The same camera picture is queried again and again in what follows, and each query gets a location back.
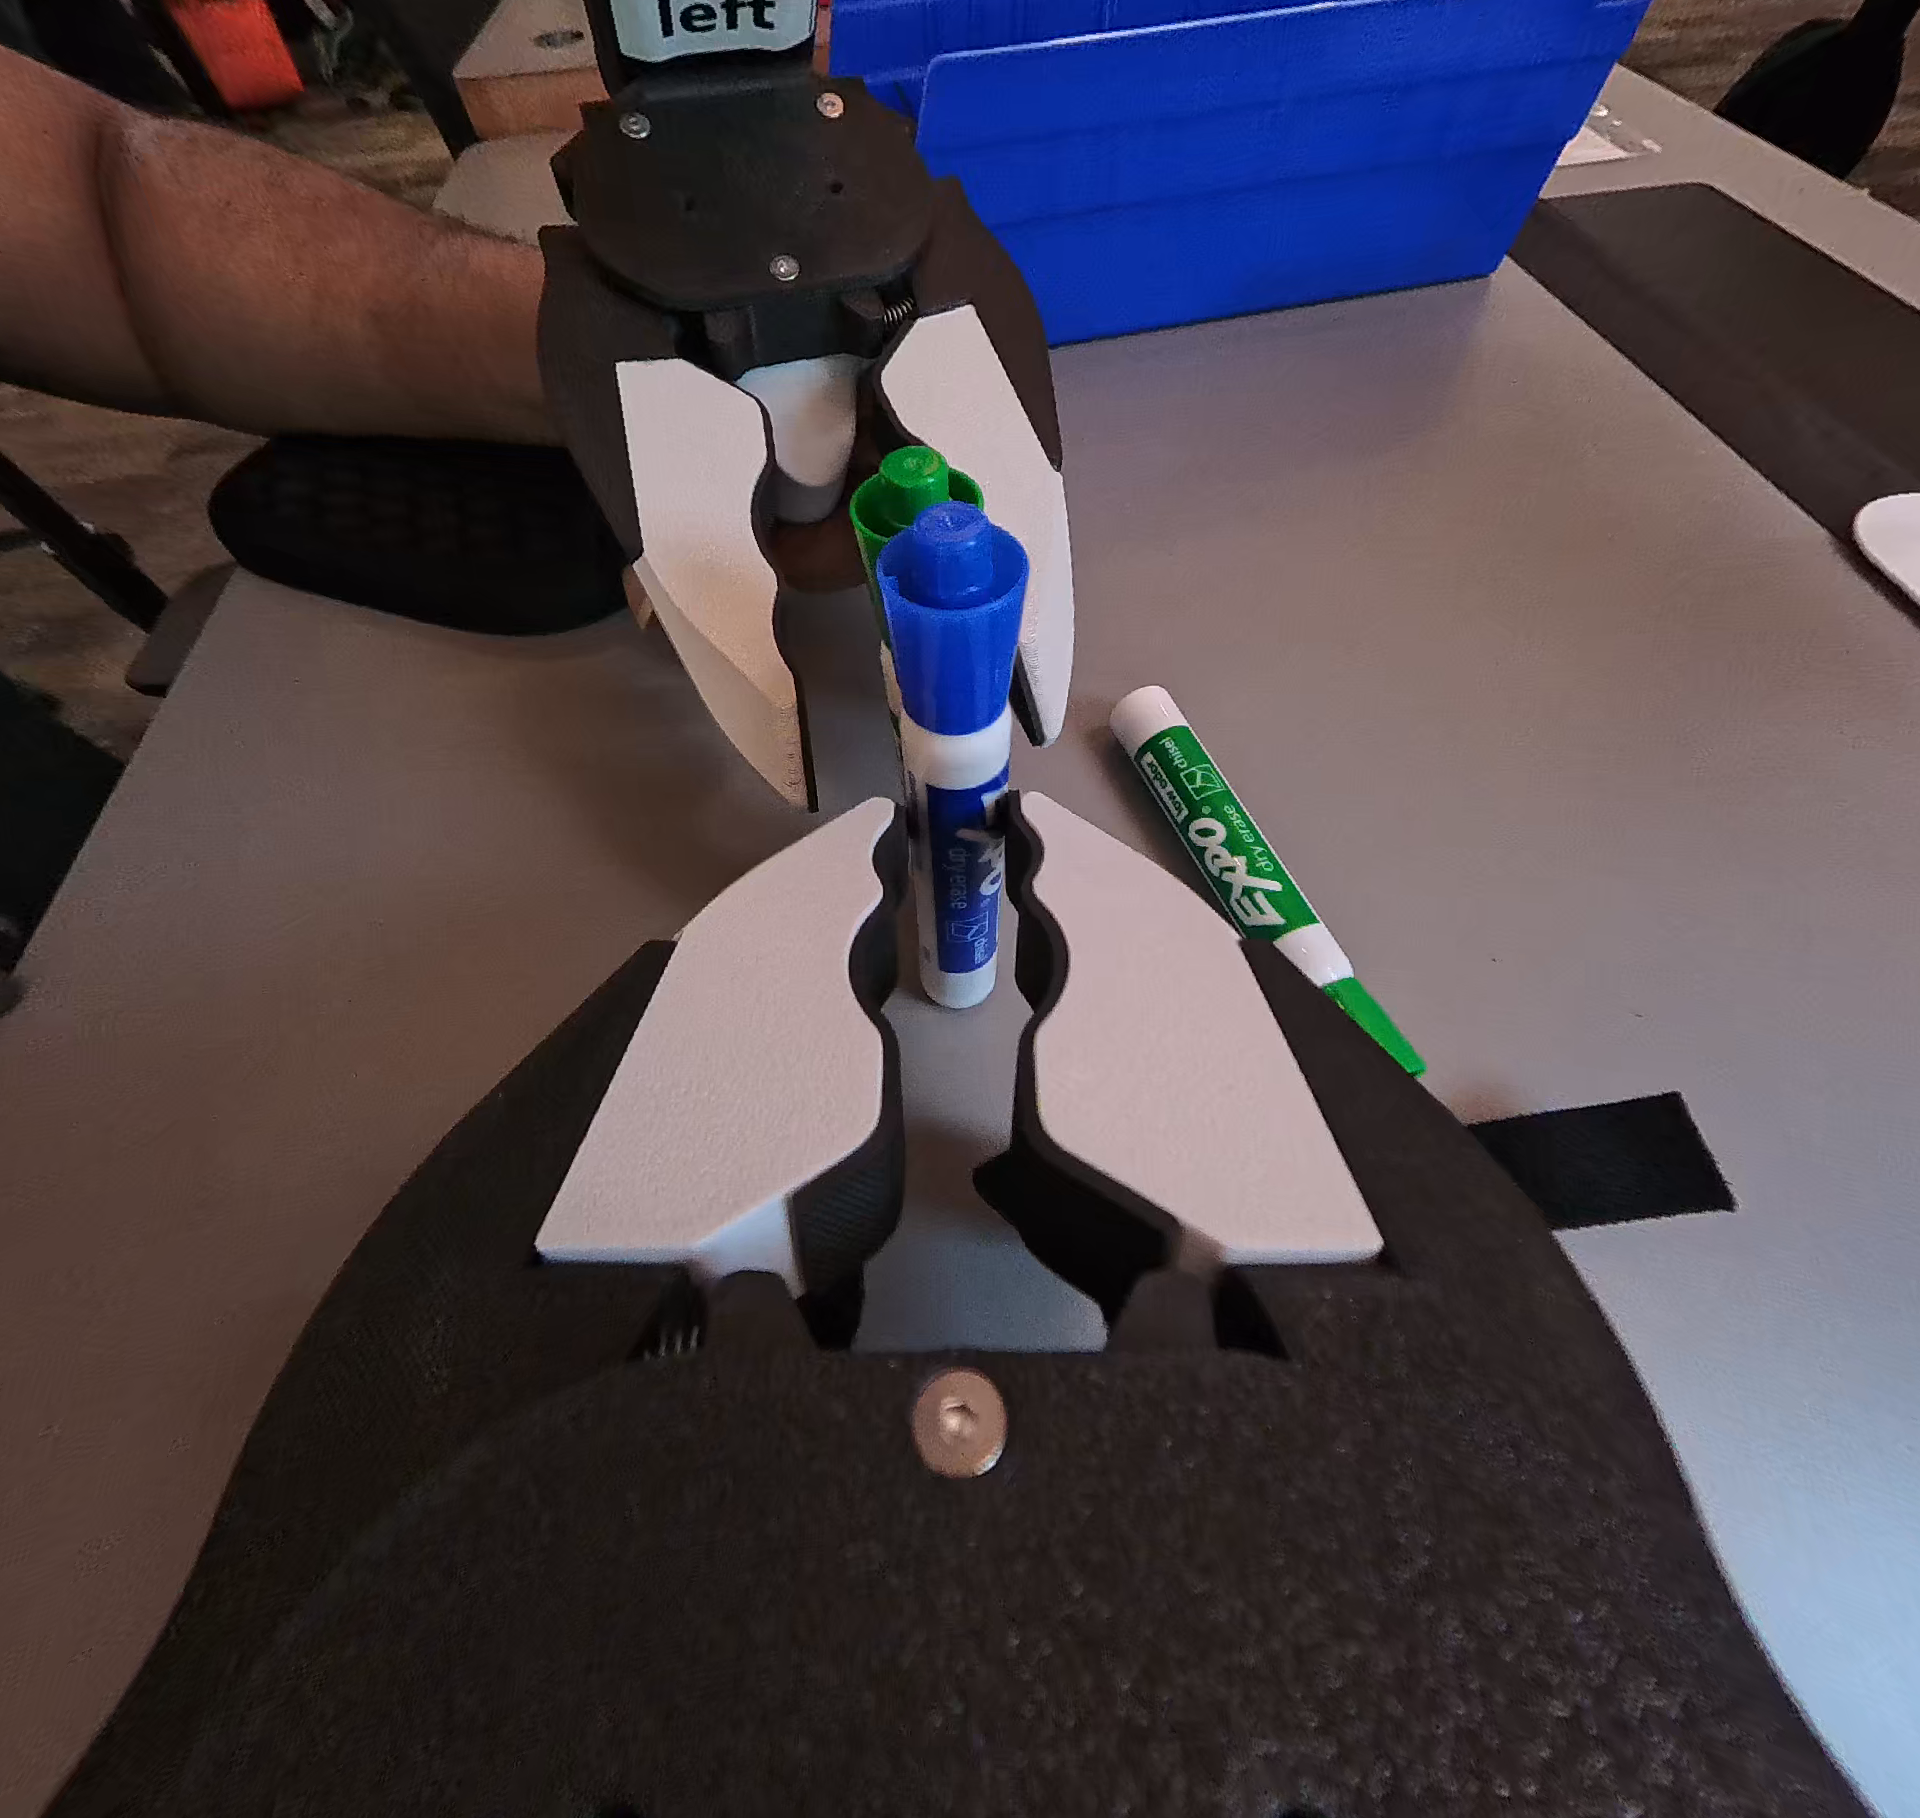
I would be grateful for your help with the black table mat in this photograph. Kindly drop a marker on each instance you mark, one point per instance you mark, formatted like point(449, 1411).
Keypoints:
point(1740, 334)

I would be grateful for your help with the white metal stand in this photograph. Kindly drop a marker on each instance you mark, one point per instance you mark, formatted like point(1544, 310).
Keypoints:
point(1894, 544)

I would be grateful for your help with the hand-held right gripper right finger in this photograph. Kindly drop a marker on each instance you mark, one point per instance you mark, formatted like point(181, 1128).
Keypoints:
point(1185, 1068)

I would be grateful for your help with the white paper slip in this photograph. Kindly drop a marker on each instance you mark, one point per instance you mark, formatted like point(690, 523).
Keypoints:
point(1605, 138)

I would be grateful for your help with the blue dry-erase marker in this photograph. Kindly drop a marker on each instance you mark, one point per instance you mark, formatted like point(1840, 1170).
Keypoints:
point(956, 648)

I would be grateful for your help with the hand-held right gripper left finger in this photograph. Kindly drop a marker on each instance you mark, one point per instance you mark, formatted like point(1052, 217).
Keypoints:
point(720, 1083)

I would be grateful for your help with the person's left forearm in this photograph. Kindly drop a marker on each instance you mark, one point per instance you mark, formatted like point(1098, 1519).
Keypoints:
point(270, 287)

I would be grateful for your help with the blue plastic bin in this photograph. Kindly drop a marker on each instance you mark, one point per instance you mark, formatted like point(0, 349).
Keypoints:
point(1276, 125)

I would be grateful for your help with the wood-edged side table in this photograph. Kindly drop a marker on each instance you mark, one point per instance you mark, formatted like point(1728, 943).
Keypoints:
point(510, 93)

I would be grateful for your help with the green dry-erase marker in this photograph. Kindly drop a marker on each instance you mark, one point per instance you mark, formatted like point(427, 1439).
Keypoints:
point(1244, 857)
point(906, 482)

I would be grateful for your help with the black chair frame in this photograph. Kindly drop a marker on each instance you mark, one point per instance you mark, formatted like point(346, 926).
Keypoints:
point(76, 544)

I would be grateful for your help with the black office chair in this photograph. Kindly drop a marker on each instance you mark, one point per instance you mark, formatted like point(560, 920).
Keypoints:
point(1831, 79)

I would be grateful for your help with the orange canister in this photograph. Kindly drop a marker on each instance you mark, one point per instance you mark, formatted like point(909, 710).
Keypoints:
point(225, 41)

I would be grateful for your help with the black mesh chair pad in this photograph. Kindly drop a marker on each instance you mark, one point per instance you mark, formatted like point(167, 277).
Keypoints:
point(419, 537)

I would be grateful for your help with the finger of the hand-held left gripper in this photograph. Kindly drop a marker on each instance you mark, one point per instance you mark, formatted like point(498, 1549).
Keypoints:
point(990, 424)
point(698, 529)

